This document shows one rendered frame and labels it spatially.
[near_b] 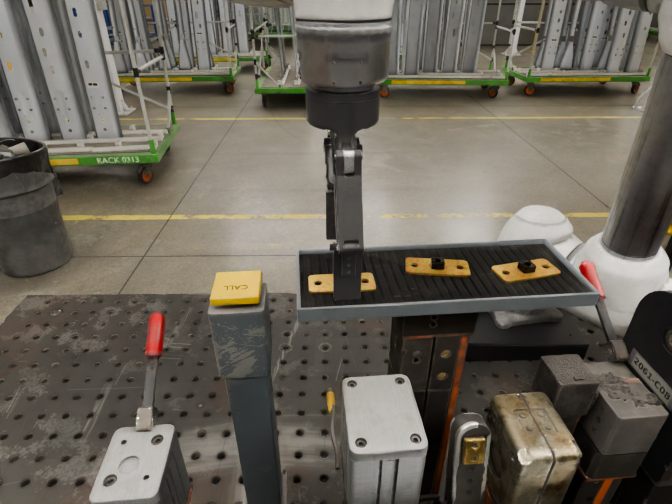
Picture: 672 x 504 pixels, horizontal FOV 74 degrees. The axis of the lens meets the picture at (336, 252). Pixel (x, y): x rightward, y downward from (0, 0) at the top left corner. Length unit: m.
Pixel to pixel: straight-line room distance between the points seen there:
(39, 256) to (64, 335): 1.77
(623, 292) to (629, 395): 0.43
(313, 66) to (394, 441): 0.36
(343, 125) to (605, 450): 0.48
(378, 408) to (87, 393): 0.82
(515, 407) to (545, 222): 0.62
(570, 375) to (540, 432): 0.09
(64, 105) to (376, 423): 4.34
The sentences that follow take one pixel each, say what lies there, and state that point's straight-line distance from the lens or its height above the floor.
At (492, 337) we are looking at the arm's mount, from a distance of 1.16.
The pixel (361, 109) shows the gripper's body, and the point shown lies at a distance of 0.45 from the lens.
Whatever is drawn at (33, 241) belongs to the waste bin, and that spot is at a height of 0.23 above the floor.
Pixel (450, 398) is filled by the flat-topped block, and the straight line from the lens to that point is 0.72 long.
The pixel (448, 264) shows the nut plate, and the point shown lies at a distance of 0.63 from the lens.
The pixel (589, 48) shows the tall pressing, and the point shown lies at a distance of 8.51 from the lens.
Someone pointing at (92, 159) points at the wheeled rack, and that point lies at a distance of 4.23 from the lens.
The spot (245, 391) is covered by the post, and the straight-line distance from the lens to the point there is 0.67.
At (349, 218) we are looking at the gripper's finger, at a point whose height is 1.30.
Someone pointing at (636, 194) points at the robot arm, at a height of 1.17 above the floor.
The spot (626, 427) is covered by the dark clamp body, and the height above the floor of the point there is 1.06.
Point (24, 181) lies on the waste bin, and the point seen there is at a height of 0.58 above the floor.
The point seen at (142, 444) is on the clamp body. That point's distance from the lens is 0.57.
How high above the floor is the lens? 1.49
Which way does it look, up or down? 31 degrees down
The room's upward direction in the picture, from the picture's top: straight up
